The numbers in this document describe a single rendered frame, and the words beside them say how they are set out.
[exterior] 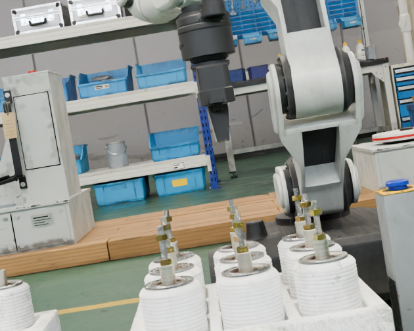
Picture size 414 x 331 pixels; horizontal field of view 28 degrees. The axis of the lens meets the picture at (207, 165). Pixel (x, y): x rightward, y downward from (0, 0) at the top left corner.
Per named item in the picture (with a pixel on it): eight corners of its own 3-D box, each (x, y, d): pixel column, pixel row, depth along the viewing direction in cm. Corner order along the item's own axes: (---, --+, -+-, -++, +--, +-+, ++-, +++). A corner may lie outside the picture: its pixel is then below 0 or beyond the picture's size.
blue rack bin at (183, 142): (155, 159, 648) (150, 133, 647) (203, 152, 648) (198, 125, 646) (150, 163, 598) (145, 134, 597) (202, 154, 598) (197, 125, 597)
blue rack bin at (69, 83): (33, 110, 647) (28, 84, 645) (81, 102, 646) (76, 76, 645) (18, 110, 597) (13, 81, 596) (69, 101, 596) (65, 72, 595)
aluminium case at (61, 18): (29, 41, 637) (25, 16, 636) (76, 33, 635) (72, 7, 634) (14, 35, 595) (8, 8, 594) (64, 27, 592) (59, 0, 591)
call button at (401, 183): (384, 192, 146) (382, 180, 146) (406, 188, 146) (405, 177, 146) (389, 194, 142) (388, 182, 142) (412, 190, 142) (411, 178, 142)
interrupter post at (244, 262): (250, 270, 126) (246, 249, 126) (257, 272, 124) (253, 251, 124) (236, 274, 126) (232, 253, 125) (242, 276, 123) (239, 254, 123)
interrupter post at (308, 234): (314, 250, 135) (311, 230, 135) (302, 250, 137) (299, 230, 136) (322, 247, 137) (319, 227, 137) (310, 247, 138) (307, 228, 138)
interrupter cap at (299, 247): (319, 253, 131) (318, 249, 131) (280, 254, 136) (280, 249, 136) (344, 243, 137) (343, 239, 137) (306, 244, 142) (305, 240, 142)
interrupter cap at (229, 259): (210, 266, 136) (209, 262, 136) (236, 255, 142) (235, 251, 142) (248, 264, 131) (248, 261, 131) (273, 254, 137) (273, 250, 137)
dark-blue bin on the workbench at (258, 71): (248, 81, 698) (246, 69, 698) (267, 79, 699) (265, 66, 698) (251, 80, 674) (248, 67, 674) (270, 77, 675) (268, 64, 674)
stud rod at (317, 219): (319, 250, 124) (311, 201, 124) (317, 249, 125) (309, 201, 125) (325, 249, 124) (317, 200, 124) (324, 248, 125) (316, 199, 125)
